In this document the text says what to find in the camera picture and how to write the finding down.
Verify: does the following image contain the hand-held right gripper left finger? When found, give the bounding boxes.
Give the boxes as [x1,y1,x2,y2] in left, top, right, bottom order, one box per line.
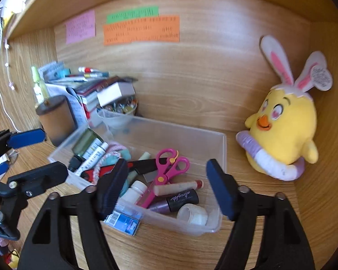
[17,159,129,270]

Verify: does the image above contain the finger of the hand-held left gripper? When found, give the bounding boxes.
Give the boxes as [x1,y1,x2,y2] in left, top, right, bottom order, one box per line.
[0,129,46,158]
[0,162,68,200]

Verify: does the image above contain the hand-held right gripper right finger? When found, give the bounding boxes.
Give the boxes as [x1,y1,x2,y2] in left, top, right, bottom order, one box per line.
[206,159,316,270]

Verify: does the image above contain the white pill bottle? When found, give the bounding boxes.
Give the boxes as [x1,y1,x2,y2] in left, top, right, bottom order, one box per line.
[121,180,147,206]

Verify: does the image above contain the pink white braided keychain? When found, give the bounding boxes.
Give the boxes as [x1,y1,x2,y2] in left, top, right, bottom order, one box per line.
[91,143,128,185]

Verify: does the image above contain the small white ointment tube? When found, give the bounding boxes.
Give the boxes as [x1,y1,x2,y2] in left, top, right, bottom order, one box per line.
[75,142,109,175]

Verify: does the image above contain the red black lint brush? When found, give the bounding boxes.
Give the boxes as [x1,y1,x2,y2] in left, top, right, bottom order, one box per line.
[82,159,169,182]

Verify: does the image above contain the blue card box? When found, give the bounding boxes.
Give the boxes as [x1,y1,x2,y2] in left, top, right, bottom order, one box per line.
[105,212,140,235]

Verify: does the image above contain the white tape roll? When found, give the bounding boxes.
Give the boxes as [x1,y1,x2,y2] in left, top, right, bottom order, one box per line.
[177,204,208,225]

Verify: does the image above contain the purple tube with black cap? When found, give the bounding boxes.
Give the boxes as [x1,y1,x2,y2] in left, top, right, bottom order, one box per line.
[148,189,199,214]

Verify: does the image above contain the pale green plastic tube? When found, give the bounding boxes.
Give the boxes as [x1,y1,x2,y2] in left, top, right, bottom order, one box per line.
[130,151,152,162]

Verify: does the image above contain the beige tube with red cap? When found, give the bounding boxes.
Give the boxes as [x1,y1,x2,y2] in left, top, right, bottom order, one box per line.
[153,180,205,196]

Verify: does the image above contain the clear plastic storage box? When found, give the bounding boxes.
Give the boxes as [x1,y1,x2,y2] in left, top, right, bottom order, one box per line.
[48,110,227,237]

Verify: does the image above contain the dark green pump bottle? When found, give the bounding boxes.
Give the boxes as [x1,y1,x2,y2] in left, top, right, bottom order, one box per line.
[68,128,105,172]

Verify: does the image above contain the pink plastic scissors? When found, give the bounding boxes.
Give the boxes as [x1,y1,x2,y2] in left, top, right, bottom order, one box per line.
[138,148,190,209]

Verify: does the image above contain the brown ceramic mug with lid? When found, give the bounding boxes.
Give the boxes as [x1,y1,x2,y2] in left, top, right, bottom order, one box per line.
[35,95,76,147]

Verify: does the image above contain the yellow printed cloth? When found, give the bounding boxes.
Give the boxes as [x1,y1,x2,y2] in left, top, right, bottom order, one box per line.
[8,249,19,269]

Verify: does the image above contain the yellow green spray bottle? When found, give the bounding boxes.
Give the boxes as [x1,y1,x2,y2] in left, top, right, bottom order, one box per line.
[31,66,50,109]

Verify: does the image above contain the white printed paper bag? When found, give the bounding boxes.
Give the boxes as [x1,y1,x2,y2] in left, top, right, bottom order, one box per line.
[46,83,88,128]

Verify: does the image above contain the bowl of beads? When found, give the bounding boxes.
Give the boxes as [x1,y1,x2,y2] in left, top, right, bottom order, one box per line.
[97,98,137,128]

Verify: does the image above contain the teal small box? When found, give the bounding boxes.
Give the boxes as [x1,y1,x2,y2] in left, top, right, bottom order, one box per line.
[52,69,71,80]

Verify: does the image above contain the stack of booklets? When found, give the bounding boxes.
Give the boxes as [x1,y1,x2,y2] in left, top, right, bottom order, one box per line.
[73,76,121,113]

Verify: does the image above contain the yellow chick plush toy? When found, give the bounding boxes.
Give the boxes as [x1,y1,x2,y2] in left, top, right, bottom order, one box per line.
[236,35,333,181]

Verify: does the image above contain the green yellow marker pen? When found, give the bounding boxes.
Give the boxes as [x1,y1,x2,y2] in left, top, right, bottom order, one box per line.
[65,72,110,79]

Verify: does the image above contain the white cardboard box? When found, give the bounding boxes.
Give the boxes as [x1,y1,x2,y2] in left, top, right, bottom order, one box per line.
[96,82,136,107]

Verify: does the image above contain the dark brown hair clip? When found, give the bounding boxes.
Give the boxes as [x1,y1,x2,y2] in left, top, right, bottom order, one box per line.
[110,76,138,84]

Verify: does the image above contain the pink paper note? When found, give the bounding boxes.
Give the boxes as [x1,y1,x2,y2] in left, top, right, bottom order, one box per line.
[66,9,96,45]

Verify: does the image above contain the orange paper note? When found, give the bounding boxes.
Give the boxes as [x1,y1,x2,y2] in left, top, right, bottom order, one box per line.
[103,15,181,46]

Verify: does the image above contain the green paper note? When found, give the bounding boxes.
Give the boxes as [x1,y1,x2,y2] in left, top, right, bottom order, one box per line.
[106,6,160,24]

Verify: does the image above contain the long white cable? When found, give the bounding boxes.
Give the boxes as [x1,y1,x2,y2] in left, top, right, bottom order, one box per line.
[0,22,20,133]

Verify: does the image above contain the white cable with pink plug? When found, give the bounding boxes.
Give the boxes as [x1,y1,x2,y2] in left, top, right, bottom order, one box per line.
[4,42,16,91]

